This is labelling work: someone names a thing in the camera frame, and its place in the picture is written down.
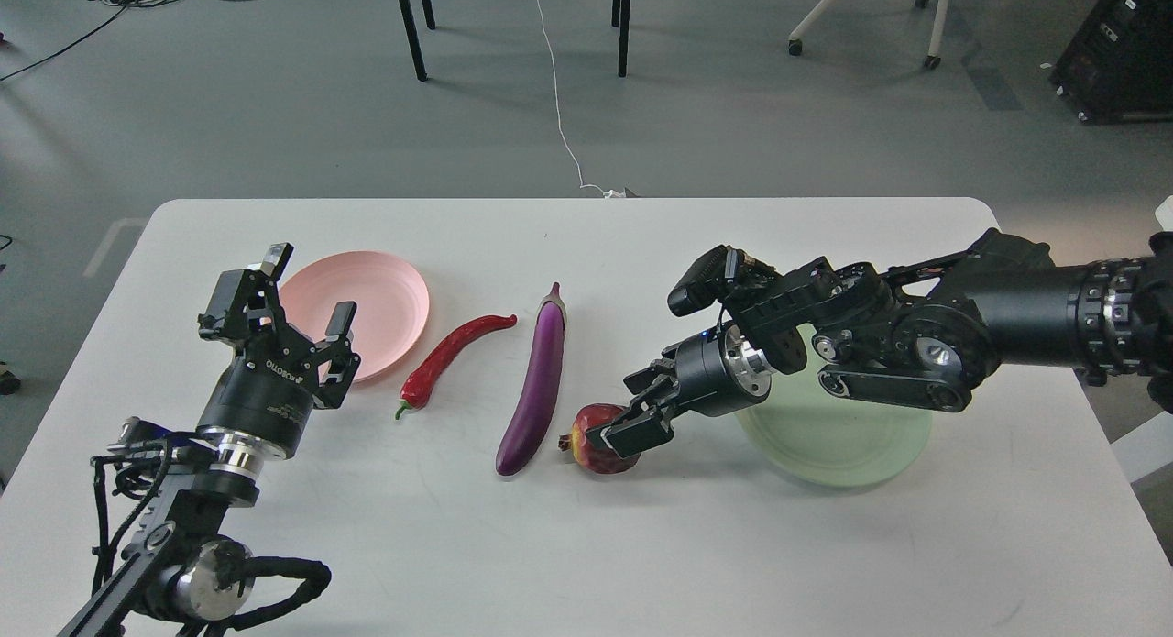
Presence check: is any pink plate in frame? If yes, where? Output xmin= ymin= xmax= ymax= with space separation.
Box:
xmin=278 ymin=251 xmax=429 ymax=382

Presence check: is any red pomegranate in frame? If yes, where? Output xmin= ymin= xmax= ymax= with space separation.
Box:
xmin=560 ymin=404 xmax=644 ymax=476

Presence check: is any purple eggplant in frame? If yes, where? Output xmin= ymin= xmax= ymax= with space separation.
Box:
xmin=495 ymin=282 xmax=567 ymax=476

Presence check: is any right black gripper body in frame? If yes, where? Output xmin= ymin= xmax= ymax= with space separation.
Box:
xmin=663 ymin=328 xmax=773 ymax=416

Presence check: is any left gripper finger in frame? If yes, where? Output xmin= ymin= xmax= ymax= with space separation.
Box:
xmin=312 ymin=301 xmax=361 ymax=409
xmin=198 ymin=243 xmax=293 ymax=353

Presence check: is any black equipment case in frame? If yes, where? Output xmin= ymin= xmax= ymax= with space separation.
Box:
xmin=1050 ymin=0 xmax=1172 ymax=126

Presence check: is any white chair base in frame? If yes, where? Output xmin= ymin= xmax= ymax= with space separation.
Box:
xmin=788 ymin=0 xmax=954 ymax=72

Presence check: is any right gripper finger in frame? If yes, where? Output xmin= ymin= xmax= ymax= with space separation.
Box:
xmin=623 ymin=358 xmax=679 ymax=398
xmin=587 ymin=400 xmax=682 ymax=460

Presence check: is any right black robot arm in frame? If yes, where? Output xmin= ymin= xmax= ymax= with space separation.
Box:
xmin=584 ymin=228 xmax=1172 ymax=458

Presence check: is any black table leg rear left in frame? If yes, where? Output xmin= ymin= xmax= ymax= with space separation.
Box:
xmin=422 ymin=0 xmax=438 ymax=31

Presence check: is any white floor cable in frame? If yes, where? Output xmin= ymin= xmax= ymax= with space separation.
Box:
xmin=524 ymin=0 xmax=637 ymax=199

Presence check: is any red chili pepper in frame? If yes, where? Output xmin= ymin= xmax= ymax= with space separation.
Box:
xmin=394 ymin=314 xmax=517 ymax=421

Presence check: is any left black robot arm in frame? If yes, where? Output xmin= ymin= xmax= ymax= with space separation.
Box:
xmin=62 ymin=243 xmax=360 ymax=636

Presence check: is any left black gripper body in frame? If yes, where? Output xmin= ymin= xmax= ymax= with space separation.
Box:
xmin=196 ymin=348 xmax=313 ymax=460

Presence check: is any green plate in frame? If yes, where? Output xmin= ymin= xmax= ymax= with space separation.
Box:
xmin=735 ymin=326 xmax=933 ymax=489

